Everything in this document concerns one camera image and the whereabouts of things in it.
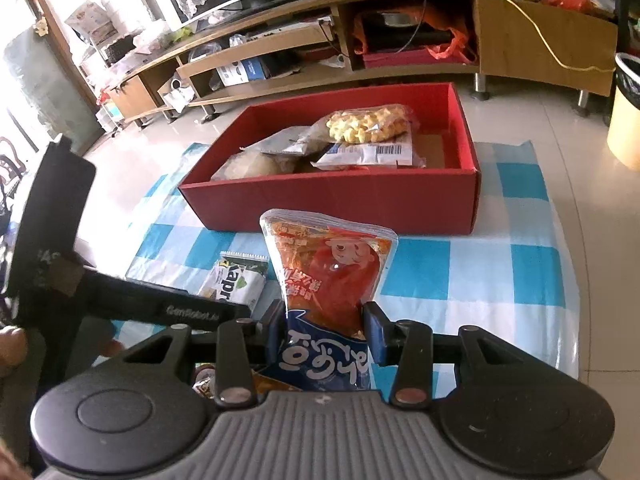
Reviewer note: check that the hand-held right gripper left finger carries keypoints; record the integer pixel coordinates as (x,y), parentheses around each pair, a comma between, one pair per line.
(276,335)

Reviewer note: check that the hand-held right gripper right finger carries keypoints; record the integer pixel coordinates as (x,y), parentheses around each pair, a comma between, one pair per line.
(374,335)

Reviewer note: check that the green white wafer packet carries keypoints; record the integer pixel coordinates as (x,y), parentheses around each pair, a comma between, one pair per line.
(235,280)

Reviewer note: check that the orange blue snack bag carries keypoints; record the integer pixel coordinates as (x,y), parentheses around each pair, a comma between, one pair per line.
(325,280)

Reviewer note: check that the red cardboard box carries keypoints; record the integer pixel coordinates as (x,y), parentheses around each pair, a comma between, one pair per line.
(350,200)

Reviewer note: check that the clear bag of white buns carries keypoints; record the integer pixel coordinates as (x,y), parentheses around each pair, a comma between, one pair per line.
(250,166)

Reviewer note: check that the long white snack packet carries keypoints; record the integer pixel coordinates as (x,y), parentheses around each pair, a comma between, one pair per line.
(370,154)

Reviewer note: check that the silver foil snack packet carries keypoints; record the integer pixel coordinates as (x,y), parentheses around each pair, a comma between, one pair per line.
(285,144)

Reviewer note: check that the yellow puffed snack bag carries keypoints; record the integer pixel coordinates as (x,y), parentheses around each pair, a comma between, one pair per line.
(365,125)

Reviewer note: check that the person's left hand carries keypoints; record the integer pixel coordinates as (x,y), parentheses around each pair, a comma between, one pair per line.
(12,352)

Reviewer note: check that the small plastic drawer unit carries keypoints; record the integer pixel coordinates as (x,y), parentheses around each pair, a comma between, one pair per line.
(110,110)

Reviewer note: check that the grey refrigerator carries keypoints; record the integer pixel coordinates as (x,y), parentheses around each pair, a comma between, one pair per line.
(45,90)

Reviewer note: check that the blue white checked cloth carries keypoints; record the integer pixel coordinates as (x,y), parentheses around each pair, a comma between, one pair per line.
(500,270)

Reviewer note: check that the cluttered shelf rack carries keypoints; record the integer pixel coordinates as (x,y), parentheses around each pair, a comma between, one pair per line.
(100,30)

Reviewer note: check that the blue white carton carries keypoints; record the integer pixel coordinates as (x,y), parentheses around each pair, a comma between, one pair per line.
(245,71)

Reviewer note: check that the small white plastic bag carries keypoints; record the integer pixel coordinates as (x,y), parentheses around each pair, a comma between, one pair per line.
(332,61)

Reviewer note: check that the flat red box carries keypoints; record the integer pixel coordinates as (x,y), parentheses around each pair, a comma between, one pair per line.
(410,59)

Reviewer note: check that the metal pot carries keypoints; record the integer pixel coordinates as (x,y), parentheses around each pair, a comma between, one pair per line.
(400,19)

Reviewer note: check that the orange plastic bag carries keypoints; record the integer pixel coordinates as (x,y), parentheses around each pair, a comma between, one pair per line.
(440,20)

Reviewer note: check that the yellow trash can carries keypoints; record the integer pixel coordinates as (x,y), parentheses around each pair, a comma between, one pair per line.
(625,120)

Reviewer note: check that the wooden tv cabinet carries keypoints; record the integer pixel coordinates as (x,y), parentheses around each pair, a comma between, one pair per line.
(525,40)

